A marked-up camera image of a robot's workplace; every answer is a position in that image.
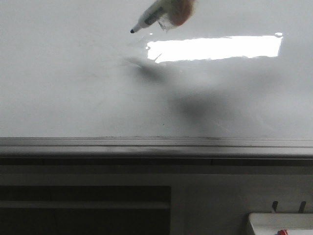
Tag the white black whiteboard marker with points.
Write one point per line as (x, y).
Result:
(156, 12)

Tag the red magnet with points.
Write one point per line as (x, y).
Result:
(177, 12)

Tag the left black metal hook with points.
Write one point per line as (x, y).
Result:
(274, 206)

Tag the black metal hook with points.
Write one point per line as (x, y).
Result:
(302, 207)
(274, 206)

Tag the white tray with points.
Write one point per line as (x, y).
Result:
(271, 223)

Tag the right black metal hook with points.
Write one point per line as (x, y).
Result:
(302, 207)

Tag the small red cap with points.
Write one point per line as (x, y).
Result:
(282, 232)

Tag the white whiteboard with aluminium frame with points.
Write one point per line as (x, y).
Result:
(235, 79)

